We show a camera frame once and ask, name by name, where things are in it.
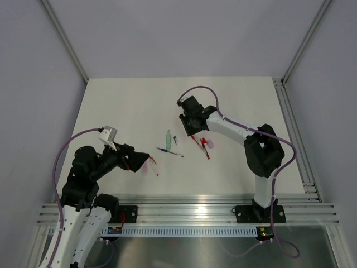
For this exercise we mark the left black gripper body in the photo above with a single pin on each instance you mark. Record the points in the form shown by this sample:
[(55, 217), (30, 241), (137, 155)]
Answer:
[(111, 158)]

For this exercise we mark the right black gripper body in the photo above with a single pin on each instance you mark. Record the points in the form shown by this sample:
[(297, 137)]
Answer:
[(189, 127)]

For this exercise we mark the clear red-tipped pen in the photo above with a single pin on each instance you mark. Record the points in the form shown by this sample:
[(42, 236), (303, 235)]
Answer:
[(153, 166)]

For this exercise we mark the red gel pen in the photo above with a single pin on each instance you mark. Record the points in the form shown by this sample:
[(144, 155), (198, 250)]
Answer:
[(203, 142)]

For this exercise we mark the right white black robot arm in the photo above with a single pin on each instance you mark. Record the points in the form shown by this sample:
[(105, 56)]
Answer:
[(263, 154)]

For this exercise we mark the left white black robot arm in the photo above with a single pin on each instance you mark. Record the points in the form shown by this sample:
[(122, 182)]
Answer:
[(84, 212)]

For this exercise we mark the blue ballpoint pen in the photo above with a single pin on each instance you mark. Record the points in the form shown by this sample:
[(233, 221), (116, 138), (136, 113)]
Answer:
[(170, 152)]

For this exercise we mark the pink highlighter marker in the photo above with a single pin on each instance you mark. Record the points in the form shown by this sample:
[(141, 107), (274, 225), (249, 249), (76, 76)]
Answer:
[(145, 168)]

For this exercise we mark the green highlighter marker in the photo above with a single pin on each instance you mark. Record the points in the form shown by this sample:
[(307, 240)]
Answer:
[(168, 140)]

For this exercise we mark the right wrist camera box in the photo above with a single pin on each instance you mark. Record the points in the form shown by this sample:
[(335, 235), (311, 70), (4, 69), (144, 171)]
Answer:
[(180, 101)]

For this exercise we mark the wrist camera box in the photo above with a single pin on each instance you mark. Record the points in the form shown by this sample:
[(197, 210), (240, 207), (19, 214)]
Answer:
[(180, 101), (107, 136)]

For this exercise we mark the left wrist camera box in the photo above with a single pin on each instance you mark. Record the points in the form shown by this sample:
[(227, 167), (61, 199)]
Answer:
[(107, 136)]

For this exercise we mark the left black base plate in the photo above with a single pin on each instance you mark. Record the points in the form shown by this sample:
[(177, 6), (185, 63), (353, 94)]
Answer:
[(124, 213)]

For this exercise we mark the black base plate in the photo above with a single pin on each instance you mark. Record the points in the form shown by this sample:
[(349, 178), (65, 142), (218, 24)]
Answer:
[(124, 213), (250, 214)]

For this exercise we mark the white slotted cable duct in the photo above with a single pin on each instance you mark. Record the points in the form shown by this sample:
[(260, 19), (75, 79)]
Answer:
[(185, 231)]

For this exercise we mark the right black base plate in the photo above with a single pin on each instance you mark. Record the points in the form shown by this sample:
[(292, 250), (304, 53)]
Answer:
[(250, 214)]

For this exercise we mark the right aluminium side rail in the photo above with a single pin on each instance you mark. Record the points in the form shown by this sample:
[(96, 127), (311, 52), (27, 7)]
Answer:
[(303, 163)]

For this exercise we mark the aluminium front rail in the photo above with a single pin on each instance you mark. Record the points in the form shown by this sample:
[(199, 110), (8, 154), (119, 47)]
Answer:
[(193, 210)]

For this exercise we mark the left aluminium frame post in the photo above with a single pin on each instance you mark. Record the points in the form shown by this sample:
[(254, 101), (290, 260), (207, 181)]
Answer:
[(59, 30)]

